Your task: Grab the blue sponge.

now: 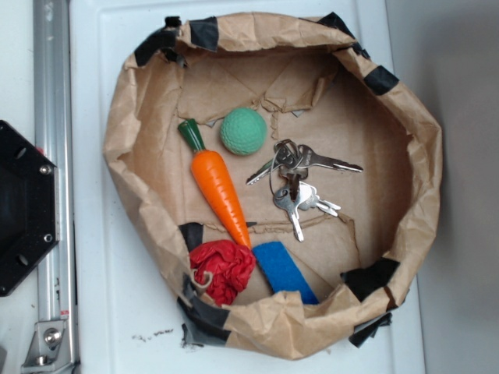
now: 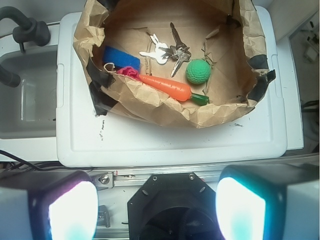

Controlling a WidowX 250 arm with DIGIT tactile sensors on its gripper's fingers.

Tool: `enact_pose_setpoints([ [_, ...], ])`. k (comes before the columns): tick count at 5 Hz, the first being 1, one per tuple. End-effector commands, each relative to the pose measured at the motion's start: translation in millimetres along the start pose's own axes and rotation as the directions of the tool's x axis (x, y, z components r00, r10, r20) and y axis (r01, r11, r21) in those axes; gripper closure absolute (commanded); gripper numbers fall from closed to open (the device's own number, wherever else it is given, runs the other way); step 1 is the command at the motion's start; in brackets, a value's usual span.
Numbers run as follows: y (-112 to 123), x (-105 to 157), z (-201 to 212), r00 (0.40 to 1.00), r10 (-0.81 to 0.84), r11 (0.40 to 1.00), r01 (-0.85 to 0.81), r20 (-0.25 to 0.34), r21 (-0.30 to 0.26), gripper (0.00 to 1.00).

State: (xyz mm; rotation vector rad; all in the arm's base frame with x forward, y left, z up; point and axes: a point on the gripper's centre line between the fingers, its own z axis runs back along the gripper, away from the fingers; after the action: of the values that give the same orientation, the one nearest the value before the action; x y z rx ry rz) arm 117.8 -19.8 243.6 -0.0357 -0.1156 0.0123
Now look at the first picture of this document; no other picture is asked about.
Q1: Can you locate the blue sponge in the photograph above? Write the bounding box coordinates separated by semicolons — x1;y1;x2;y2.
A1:
253;242;319;305

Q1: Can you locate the orange toy carrot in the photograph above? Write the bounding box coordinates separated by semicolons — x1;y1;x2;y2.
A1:
178;119;252;248

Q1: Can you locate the silver key bunch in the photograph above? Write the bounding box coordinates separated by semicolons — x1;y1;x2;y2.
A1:
246;139;363;242

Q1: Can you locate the green foam ball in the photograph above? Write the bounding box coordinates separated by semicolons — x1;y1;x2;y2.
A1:
220;108;267;156

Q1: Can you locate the red crumpled cloth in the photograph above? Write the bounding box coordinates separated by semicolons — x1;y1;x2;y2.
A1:
189;240;256;306

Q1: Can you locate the brown paper bag bin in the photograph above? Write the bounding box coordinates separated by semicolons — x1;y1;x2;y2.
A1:
103;12;443;360

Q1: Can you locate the white tray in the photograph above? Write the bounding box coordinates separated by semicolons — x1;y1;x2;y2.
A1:
69;1;425;373

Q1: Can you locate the aluminium frame rail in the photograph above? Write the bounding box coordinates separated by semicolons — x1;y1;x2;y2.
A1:
33;1;80;373

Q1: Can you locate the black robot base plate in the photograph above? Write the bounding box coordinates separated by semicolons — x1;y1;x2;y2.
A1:
1;121;58;297

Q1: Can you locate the metal corner bracket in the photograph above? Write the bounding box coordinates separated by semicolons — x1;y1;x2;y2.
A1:
20;320;75;373

